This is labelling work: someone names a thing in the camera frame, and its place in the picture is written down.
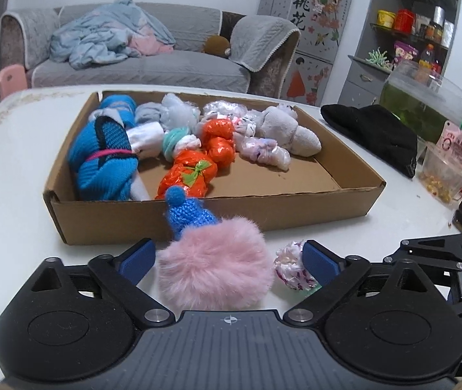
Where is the teal white bundle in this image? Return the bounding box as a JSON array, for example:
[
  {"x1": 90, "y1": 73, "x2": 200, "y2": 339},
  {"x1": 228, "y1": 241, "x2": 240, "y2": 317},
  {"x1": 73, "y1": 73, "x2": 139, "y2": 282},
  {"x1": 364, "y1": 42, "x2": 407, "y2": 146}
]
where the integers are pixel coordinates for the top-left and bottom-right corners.
[{"x1": 162, "y1": 127, "x2": 202, "y2": 159}]

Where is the yellow tub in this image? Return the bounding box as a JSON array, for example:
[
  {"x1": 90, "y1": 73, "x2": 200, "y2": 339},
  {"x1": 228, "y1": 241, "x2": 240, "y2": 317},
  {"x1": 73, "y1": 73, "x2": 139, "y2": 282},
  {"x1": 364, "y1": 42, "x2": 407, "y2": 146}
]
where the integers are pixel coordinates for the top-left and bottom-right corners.
[{"x1": 376, "y1": 10, "x2": 396, "y2": 29}]

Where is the red jar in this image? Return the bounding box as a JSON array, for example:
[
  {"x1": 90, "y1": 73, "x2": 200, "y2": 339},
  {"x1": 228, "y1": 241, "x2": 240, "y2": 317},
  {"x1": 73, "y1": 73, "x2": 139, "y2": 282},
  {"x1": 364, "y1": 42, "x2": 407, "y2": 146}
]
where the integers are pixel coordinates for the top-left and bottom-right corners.
[{"x1": 393, "y1": 9, "x2": 416, "y2": 33}]

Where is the purple snack bag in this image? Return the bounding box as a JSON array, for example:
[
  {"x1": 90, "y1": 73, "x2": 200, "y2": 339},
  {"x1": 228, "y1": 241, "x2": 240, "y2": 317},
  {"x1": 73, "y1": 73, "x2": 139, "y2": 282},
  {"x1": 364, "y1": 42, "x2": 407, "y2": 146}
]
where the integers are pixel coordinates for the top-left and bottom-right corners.
[{"x1": 393, "y1": 41, "x2": 419, "y2": 64}]

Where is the clear plastic snack cup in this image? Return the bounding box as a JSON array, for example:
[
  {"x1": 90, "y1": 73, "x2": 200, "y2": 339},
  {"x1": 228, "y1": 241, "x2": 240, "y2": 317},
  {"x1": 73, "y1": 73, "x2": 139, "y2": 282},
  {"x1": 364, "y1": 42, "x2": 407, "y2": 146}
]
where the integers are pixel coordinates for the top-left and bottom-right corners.
[{"x1": 420, "y1": 142, "x2": 462, "y2": 204}]

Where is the pink fluffy ball blue hat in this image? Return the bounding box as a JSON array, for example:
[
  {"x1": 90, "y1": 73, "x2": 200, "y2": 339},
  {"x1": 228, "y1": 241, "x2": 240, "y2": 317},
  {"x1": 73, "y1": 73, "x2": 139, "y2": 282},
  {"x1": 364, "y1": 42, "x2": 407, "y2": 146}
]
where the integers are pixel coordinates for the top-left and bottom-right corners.
[{"x1": 156, "y1": 186, "x2": 275, "y2": 310}]

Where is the white knitted bundle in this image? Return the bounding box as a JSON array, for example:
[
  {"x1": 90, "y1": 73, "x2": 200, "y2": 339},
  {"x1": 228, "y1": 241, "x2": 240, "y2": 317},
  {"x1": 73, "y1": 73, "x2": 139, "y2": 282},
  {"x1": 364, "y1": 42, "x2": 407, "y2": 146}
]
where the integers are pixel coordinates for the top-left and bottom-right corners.
[{"x1": 127, "y1": 124, "x2": 164, "y2": 157}]

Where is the grey sofa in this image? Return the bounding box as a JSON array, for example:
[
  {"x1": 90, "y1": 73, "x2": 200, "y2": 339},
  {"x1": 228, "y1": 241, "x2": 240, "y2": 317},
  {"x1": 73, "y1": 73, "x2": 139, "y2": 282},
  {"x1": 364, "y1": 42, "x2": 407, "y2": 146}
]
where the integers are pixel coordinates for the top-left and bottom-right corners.
[{"x1": 0, "y1": 2, "x2": 301, "y2": 99}]

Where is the pink packet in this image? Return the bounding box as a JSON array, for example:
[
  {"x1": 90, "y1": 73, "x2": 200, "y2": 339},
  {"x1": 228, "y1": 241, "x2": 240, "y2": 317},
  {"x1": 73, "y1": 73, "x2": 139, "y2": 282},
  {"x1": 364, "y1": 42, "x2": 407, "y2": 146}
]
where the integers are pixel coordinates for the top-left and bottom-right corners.
[{"x1": 436, "y1": 120, "x2": 462, "y2": 168}]

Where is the grey shelf cabinet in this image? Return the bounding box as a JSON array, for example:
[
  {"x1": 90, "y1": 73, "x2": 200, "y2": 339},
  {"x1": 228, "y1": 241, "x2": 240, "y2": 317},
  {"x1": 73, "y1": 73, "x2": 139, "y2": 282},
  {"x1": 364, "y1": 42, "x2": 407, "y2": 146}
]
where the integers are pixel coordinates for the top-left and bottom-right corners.
[{"x1": 338, "y1": 0, "x2": 462, "y2": 109}]

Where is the brown plush toy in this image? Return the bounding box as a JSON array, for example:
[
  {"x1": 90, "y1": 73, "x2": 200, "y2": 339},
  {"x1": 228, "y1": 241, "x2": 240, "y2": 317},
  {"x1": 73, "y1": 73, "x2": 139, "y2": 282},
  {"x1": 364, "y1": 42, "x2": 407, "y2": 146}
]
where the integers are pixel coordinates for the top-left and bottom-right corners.
[{"x1": 202, "y1": 34, "x2": 232, "y2": 57}]

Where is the glass fish tank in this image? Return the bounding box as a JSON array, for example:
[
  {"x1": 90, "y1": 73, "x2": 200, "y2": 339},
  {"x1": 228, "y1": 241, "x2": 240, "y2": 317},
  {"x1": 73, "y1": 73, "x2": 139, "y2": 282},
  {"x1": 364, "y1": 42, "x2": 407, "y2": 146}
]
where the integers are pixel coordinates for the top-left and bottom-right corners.
[{"x1": 379, "y1": 60, "x2": 462, "y2": 144}]

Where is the pink cloth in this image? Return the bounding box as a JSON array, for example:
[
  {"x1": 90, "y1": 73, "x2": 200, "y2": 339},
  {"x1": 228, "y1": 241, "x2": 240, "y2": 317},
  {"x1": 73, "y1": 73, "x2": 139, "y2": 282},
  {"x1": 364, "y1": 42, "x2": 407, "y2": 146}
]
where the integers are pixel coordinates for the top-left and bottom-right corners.
[{"x1": 128, "y1": 28, "x2": 174, "y2": 57}]

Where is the green plant decoration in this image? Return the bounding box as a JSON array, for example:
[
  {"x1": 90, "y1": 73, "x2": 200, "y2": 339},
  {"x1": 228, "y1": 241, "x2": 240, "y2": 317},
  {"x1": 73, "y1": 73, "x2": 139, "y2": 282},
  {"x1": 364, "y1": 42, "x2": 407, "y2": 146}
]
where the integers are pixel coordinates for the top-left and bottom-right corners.
[{"x1": 365, "y1": 49, "x2": 390, "y2": 66}]

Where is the blue knitted bundle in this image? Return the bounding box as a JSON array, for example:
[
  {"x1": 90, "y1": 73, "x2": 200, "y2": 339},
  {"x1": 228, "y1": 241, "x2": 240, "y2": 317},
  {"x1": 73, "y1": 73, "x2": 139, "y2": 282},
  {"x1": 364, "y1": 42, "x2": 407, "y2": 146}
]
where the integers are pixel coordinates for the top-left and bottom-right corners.
[{"x1": 68, "y1": 94, "x2": 140, "y2": 202}]

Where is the floral decorated fridge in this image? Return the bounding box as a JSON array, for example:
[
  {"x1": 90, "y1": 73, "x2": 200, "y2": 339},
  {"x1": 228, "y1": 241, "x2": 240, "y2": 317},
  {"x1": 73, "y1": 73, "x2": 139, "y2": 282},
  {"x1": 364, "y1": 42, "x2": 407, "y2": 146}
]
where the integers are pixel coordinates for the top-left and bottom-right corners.
[{"x1": 257, "y1": 0, "x2": 356, "y2": 107}]

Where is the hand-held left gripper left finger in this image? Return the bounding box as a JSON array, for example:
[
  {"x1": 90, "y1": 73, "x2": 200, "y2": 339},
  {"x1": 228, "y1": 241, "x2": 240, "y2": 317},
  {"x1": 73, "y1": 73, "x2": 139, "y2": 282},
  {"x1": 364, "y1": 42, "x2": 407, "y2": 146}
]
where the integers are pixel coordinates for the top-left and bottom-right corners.
[{"x1": 31, "y1": 239, "x2": 175, "y2": 326}]

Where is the light blue blanket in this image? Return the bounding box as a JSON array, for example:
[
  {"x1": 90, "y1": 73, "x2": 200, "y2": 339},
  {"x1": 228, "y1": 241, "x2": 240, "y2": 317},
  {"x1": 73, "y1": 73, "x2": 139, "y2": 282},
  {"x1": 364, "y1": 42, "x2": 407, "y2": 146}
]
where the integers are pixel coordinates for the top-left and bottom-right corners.
[{"x1": 49, "y1": 0, "x2": 177, "y2": 70}]

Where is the pink white patterned bundle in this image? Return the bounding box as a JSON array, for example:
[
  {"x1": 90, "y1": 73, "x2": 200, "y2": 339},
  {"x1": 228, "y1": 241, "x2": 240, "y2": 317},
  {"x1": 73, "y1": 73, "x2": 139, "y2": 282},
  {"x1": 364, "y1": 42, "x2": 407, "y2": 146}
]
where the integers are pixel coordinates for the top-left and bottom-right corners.
[{"x1": 273, "y1": 240, "x2": 322, "y2": 292}]

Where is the orange plastic bundle green bow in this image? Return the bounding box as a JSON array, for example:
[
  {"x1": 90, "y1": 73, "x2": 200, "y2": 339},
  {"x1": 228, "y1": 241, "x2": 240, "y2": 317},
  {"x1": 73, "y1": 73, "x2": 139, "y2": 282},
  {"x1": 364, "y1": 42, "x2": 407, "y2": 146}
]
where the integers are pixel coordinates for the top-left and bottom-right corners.
[{"x1": 155, "y1": 150, "x2": 218, "y2": 201}]

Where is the bubble wrap bundle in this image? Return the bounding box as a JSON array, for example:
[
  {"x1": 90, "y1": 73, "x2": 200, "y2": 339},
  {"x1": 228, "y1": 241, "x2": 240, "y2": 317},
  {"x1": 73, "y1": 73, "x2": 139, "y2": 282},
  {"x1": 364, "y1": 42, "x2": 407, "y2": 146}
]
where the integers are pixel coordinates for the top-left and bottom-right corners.
[{"x1": 161, "y1": 93, "x2": 203, "y2": 131}]

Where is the pink plastic chair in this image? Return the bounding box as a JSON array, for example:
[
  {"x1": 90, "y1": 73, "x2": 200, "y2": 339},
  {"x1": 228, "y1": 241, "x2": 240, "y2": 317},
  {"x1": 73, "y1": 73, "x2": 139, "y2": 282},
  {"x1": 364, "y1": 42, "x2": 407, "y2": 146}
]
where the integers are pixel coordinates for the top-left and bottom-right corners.
[{"x1": 0, "y1": 66, "x2": 27, "y2": 100}]

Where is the shallow cardboard box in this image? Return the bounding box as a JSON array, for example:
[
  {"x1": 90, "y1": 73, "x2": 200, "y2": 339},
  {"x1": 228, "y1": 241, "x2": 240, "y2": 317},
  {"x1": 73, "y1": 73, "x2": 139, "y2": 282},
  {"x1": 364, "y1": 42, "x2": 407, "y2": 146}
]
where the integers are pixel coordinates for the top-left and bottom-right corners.
[{"x1": 43, "y1": 90, "x2": 387, "y2": 246}]

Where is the black knit hat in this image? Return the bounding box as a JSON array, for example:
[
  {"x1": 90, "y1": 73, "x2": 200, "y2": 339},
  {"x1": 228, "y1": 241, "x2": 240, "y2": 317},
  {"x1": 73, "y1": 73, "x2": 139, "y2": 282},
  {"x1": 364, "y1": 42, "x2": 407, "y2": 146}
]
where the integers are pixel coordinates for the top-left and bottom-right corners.
[{"x1": 321, "y1": 103, "x2": 419, "y2": 179}]

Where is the clear plastic lavender bundle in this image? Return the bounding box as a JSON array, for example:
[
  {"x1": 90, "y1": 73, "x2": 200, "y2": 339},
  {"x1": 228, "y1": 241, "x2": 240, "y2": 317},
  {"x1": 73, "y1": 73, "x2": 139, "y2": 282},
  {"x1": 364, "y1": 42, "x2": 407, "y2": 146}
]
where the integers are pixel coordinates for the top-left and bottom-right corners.
[{"x1": 239, "y1": 136, "x2": 291, "y2": 170}]

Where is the grey sock bundle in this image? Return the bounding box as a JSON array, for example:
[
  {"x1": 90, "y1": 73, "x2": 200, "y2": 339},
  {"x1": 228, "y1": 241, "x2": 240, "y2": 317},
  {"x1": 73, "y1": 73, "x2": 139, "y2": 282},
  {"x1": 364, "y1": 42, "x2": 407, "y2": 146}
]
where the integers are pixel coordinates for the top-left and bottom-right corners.
[{"x1": 255, "y1": 106, "x2": 322, "y2": 157}]

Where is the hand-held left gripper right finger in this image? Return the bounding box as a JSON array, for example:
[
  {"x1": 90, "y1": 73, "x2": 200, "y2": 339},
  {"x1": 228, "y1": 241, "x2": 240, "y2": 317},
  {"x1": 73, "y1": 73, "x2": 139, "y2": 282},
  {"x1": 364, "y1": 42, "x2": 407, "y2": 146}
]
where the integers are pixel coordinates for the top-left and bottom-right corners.
[{"x1": 282, "y1": 240, "x2": 433, "y2": 326}]

